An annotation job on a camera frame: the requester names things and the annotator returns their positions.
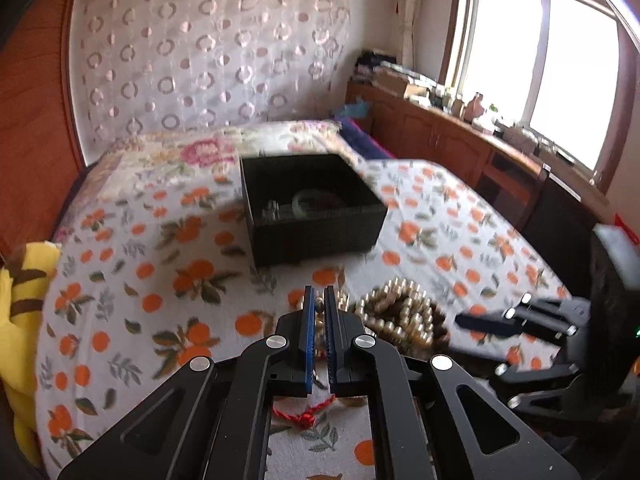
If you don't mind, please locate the teal cloth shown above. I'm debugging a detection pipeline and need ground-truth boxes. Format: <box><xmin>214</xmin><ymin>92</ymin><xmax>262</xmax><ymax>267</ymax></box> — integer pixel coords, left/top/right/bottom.
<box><xmin>334</xmin><ymin>101</ymin><xmax>373</xmax><ymax>120</ymax></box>

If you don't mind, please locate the beige window curtain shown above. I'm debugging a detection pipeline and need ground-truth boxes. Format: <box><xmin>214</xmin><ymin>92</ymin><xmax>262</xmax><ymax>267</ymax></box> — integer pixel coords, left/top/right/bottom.
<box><xmin>387</xmin><ymin>0</ymin><xmax>471</xmax><ymax>86</ymax></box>

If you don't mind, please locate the red cord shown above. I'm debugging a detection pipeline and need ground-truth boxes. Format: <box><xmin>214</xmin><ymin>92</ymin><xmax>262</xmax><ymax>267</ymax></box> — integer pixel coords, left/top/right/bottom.
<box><xmin>271</xmin><ymin>394</ymin><xmax>337</xmax><ymax>429</ymax></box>

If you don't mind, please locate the green jade bangle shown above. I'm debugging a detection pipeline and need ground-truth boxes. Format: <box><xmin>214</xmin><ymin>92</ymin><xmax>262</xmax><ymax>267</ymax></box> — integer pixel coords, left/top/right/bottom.
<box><xmin>291</xmin><ymin>190</ymin><xmax>347</xmax><ymax>212</ymax></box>

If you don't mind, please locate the circle pattern sheer curtain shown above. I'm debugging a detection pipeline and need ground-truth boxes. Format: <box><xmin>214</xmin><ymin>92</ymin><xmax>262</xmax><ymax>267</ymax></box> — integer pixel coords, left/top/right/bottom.
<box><xmin>67</xmin><ymin>0</ymin><xmax>357</xmax><ymax>167</ymax></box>

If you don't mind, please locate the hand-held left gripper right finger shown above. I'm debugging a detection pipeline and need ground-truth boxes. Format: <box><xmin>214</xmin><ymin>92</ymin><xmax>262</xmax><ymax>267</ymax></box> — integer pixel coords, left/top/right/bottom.
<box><xmin>324</xmin><ymin>286</ymin><xmax>584</xmax><ymax>480</ymax></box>

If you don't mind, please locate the window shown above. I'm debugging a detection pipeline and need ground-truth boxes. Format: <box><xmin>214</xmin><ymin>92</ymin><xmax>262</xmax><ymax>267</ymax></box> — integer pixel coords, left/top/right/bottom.
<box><xmin>450</xmin><ymin>0</ymin><xmax>631</xmax><ymax>193</ymax></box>

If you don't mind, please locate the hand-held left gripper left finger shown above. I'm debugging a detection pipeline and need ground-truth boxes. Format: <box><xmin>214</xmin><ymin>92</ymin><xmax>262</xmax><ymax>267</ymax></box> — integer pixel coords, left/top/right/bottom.
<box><xmin>57</xmin><ymin>286</ymin><xmax>317</xmax><ymax>480</ymax></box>

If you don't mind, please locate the floral quilt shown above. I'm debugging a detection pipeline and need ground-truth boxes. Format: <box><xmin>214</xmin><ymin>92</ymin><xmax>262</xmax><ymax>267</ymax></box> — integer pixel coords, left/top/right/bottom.
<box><xmin>55</xmin><ymin>119</ymin><xmax>371</xmax><ymax>241</ymax></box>

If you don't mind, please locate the pink figurine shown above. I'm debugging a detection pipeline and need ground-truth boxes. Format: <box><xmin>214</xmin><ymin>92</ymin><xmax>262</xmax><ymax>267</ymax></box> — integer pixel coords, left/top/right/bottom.
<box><xmin>464</xmin><ymin>92</ymin><xmax>489</xmax><ymax>122</ymax></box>

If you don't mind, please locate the dark wooden chair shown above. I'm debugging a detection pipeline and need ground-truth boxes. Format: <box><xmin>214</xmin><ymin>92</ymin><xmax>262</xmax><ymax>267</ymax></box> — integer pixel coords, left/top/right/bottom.
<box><xmin>517</xmin><ymin>167</ymin><xmax>613</xmax><ymax>306</ymax></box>

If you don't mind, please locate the pile of boxes and clothes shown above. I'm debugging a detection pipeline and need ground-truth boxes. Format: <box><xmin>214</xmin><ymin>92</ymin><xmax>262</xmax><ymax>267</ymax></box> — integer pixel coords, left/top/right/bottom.
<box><xmin>354</xmin><ymin>49</ymin><xmax>443</xmax><ymax>107</ymax></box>

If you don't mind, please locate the pearl bead necklace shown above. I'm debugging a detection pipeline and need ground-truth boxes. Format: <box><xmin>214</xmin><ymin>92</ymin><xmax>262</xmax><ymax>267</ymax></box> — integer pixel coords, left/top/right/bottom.
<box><xmin>292</xmin><ymin>279</ymin><xmax>452</xmax><ymax>361</ymax></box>

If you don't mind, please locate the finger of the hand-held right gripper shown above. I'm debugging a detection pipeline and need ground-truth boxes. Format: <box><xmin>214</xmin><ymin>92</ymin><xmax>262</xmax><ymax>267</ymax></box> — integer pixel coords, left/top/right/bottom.
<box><xmin>455</xmin><ymin>294</ymin><xmax>594</xmax><ymax>347</ymax></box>
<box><xmin>492</xmin><ymin>357</ymin><xmax>597</xmax><ymax>418</ymax></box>

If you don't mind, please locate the black jewelry box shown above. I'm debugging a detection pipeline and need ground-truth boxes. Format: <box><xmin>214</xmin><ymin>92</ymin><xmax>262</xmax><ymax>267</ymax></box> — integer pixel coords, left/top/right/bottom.
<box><xmin>239</xmin><ymin>153</ymin><xmax>389</xmax><ymax>269</ymax></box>

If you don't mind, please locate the purple blanket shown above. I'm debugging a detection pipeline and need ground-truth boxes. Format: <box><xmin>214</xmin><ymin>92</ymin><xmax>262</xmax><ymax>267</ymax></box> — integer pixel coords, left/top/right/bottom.
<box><xmin>340</xmin><ymin>117</ymin><xmax>398</xmax><ymax>160</ymax></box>

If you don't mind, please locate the yellow plush toy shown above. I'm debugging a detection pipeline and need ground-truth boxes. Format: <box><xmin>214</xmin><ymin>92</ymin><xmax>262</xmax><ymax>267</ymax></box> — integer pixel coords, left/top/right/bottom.
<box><xmin>0</xmin><ymin>241</ymin><xmax>63</xmax><ymax>466</ymax></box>

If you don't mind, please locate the wooden sideboard cabinet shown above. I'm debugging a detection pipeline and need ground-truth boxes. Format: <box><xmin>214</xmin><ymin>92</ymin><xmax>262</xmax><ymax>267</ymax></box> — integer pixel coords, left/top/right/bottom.
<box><xmin>344</xmin><ymin>79</ymin><xmax>551</xmax><ymax>213</ymax></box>

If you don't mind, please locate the wooden wardrobe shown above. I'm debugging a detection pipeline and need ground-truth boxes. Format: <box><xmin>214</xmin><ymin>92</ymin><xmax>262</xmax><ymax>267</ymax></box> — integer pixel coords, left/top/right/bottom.
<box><xmin>0</xmin><ymin>0</ymin><xmax>93</xmax><ymax>258</ymax></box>

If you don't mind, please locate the orange fruit print bedsheet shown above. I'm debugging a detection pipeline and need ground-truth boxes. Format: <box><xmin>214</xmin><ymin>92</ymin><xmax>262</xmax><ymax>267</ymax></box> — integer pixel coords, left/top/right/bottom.
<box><xmin>34</xmin><ymin>159</ymin><xmax>576</xmax><ymax>480</ymax></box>

